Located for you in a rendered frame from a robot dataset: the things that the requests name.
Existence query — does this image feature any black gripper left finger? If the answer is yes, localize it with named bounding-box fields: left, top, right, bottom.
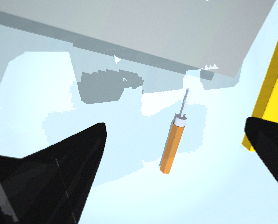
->
left=0, top=122, right=107, bottom=224

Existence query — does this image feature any yellow flat bar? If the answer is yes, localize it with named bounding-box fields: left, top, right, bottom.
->
left=241, top=42, right=278, bottom=152

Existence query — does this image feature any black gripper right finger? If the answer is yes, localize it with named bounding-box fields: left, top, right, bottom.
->
left=244, top=117, right=278, bottom=182

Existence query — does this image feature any grey panel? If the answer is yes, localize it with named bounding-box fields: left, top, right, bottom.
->
left=0, top=0, right=276, bottom=78

